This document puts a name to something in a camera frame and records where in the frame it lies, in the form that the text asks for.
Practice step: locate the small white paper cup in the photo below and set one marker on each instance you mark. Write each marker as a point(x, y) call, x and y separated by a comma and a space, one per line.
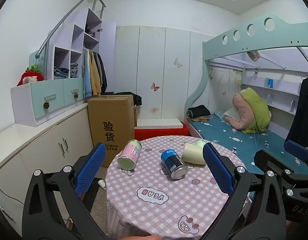
point(102, 184)

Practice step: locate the flat white box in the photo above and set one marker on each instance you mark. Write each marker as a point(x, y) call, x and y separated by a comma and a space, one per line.
point(159, 123)

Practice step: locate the folded jeans stack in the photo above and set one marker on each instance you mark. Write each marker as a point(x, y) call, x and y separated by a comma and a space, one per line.
point(74, 70)
point(61, 73)

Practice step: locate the mint drawer unit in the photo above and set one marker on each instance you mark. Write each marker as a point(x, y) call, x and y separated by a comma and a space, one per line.
point(44, 97)

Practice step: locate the pink checkered tablecloth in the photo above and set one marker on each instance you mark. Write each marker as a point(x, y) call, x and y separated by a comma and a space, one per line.
point(149, 177)

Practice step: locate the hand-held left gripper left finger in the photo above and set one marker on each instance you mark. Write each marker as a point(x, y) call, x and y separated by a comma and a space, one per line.
point(90, 170)

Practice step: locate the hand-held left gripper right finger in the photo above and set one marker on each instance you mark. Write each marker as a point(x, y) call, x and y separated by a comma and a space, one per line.
point(217, 170)

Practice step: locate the white low cabinet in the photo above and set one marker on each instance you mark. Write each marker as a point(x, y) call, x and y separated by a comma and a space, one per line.
point(44, 145)

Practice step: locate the white wardrobe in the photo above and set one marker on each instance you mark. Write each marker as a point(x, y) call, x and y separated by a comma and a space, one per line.
point(154, 55)

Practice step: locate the grey metal handrail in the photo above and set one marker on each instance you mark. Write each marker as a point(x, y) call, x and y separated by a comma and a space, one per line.
point(69, 12)

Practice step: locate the lilac stair shelf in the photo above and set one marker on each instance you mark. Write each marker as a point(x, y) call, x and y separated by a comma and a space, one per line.
point(79, 37)

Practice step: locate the white pillow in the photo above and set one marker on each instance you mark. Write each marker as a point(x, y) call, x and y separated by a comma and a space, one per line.
point(230, 115)

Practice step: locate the folded dark clothes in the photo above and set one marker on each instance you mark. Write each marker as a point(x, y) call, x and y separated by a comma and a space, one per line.
point(198, 110)

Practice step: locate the folded beige clothes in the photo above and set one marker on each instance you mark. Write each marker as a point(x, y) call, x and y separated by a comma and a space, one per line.
point(201, 119)

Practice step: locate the butterfly sticker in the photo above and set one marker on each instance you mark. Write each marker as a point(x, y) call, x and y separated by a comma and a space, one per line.
point(155, 86)
point(178, 63)

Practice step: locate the small blue holder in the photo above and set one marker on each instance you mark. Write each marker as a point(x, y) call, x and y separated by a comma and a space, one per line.
point(269, 83)

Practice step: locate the pink can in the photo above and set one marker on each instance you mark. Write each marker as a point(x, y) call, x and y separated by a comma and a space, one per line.
point(129, 155)

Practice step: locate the red box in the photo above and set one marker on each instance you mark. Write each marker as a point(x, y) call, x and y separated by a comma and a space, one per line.
point(159, 132)

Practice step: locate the yellow hanging jacket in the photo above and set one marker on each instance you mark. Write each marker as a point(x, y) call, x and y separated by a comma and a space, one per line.
point(94, 77)

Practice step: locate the cream cup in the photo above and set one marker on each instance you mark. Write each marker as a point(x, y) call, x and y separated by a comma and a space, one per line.
point(193, 155)

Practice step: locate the strawberry plush toy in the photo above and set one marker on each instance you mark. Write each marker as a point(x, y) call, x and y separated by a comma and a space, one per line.
point(27, 76)

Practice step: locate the brown cardboard box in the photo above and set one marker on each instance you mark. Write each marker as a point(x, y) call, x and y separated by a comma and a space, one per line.
point(110, 125)

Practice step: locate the black bag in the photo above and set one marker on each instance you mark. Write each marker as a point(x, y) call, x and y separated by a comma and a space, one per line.
point(136, 100)

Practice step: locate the pale green cup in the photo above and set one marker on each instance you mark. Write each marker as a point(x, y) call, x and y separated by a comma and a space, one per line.
point(201, 143)

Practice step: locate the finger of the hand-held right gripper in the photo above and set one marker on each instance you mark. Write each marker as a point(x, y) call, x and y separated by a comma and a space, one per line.
point(271, 161)
point(297, 151)

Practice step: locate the dark hanging garment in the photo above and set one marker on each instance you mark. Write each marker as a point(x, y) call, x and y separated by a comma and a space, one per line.
point(302, 110)

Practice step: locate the light blue hanging shirt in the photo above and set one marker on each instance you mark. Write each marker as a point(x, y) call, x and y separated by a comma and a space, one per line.
point(86, 75)

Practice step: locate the green and pink quilt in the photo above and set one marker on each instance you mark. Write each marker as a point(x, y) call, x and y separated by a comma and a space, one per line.
point(254, 107)

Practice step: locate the mint bunk bed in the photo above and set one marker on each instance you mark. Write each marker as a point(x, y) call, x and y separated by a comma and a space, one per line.
point(244, 42)

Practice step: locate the blue printed bed sheet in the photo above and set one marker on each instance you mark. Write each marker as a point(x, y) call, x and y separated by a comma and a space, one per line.
point(239, 140)

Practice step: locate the dark clothes pile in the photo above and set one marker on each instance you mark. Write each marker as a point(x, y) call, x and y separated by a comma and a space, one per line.
point(89, 31)

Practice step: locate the dark hanging jacket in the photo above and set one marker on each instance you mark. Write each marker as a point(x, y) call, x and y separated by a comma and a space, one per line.
point(102, 75)

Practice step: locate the blue can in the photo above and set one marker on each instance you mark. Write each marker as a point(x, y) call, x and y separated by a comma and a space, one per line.
point(174, 164)

